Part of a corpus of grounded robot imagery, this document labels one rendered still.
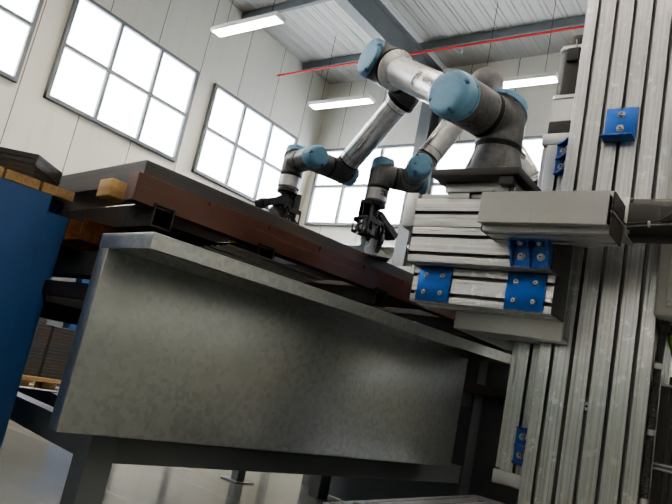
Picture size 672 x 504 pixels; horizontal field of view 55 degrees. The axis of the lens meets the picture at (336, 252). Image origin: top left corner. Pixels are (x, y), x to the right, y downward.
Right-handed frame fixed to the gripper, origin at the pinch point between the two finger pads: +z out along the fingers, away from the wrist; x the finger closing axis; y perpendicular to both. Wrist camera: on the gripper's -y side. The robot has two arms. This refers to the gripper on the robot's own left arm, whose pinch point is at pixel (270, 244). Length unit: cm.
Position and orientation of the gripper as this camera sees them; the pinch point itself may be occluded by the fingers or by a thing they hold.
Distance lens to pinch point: 211.4
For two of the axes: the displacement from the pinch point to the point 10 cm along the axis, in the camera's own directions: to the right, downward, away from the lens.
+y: 6.7, 2.8, 6.8
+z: -2.0, 9.6, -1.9
